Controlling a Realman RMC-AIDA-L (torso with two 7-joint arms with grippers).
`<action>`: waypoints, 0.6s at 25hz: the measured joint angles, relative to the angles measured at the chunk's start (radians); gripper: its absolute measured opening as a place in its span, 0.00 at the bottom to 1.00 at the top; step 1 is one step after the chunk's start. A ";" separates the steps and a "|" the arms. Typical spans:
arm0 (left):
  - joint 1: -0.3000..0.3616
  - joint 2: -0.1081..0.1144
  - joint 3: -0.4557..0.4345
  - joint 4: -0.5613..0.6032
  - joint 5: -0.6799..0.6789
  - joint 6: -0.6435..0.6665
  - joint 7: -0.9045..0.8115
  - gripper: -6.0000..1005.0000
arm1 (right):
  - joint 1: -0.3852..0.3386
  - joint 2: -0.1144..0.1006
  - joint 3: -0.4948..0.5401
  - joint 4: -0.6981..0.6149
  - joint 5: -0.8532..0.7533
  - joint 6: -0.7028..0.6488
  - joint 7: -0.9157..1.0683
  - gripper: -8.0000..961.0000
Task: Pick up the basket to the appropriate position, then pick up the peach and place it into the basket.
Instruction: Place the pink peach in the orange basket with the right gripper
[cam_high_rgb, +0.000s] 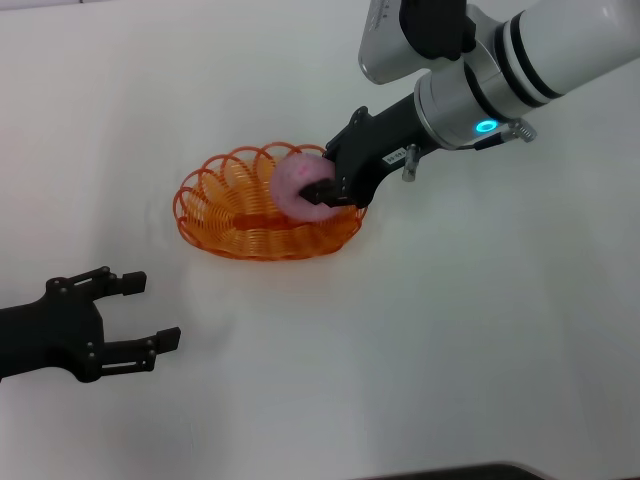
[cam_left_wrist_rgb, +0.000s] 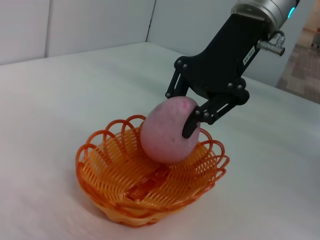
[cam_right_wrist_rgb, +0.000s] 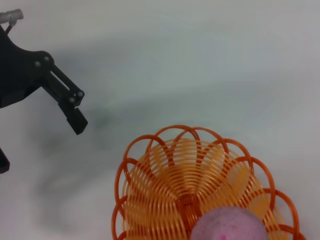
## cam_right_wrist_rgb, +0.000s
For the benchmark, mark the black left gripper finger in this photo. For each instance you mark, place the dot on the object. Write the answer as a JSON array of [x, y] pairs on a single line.
[[75, 117], [3, 163]]

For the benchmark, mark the orange woven plastic basket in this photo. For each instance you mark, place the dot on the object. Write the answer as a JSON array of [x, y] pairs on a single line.
[[186, 200]]

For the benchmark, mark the pink peach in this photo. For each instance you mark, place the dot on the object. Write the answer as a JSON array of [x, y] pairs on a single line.
[[225, 225]]

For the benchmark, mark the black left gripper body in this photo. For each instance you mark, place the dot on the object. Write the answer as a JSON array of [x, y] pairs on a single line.
[[17, 72]]

